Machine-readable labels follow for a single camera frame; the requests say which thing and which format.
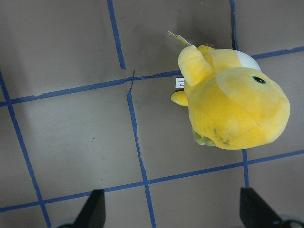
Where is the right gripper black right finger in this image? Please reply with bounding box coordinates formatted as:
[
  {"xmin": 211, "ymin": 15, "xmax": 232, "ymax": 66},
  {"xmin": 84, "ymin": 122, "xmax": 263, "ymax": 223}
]
[{"xmin": 239, "ymin": 188, "xmax": 289, "ymax": 228}]

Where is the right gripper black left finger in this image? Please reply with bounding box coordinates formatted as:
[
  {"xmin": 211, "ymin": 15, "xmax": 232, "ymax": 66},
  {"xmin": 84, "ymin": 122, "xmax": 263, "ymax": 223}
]
[{"xmin": 72, "ymin": 190, "xmax": 105, "ymax": 228}]

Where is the yellow plush duck toy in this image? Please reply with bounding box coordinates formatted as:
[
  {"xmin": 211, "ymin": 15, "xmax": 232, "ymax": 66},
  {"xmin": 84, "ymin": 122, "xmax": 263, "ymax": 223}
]
[{"xmin": 171, "ymin": 35, "xmax": 291, "ymax": 150}]

